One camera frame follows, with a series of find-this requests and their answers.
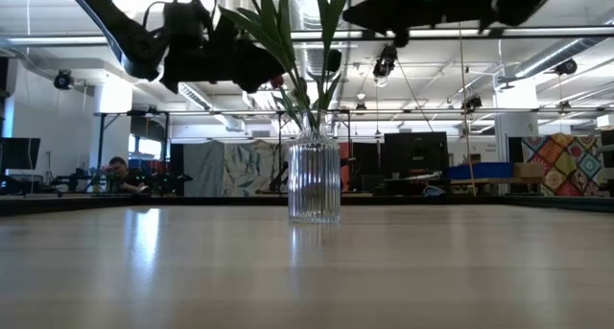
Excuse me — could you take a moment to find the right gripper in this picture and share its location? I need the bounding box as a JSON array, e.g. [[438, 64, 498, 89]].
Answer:
[[342, 0, 433, 32]]

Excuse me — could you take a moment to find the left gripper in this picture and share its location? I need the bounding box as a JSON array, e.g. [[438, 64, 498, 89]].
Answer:
[[159, 15, 287, 95]]

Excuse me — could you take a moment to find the large white artificial tulip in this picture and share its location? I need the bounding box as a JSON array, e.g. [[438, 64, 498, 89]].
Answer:
[[218, 5, 313, 129]]

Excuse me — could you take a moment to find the clear ribbed glass vase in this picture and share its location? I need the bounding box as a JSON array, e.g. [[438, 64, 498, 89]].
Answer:
[[287, 110, 342, 225]]

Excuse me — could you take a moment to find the leaf-print curtain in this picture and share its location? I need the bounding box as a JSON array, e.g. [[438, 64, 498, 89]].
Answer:
[[182, 140, 291, 198]]

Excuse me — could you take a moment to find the red background panel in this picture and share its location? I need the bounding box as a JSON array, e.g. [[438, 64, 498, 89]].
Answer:
[[338, 141, 352, 194]]

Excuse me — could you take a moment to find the large black monitor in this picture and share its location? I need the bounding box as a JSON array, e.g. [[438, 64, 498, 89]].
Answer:
[[382, 131, 450, 180]]

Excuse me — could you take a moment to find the person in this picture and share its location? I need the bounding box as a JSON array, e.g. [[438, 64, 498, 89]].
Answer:
[[107, 155, 152, 195]]

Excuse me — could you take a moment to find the blue plastic bin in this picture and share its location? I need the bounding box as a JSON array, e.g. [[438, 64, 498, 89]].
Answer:
[[448, 161, 514, 181]]

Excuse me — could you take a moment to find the cardboard box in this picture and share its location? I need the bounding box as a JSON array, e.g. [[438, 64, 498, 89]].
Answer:
[[512, 161, 547, 179]]

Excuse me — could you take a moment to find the colourful patchwork quilt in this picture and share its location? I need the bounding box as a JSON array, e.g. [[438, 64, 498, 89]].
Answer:
[[520, 132, 604, 198]]

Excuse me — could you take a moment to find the black computer monitor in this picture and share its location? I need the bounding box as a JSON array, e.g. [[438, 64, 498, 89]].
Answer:
[[0, 136, 42, 173]]

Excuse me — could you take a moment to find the black hanging cable reel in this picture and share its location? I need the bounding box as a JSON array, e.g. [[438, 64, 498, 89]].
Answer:
[[372, 44, 399, 89], [53, 68, 75, 92], [554, 57, 579, 78], [461, 93, 484, 114]]

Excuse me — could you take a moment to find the silver ventilation duct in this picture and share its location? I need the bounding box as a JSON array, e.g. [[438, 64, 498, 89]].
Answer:
[[290, 0, 359, 79], [498, 34, 614, 83]]

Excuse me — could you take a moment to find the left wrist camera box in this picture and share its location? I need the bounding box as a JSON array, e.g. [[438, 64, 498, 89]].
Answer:
[[142, 0, 217, 50]]

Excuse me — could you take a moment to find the yellow hanging cable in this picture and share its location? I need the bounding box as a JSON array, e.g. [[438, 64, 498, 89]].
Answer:
[[458, 24, 477, 197]]

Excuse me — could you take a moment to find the black metal frame stand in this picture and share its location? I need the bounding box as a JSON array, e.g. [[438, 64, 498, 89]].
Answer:
[[93, 107, 173, 197]]

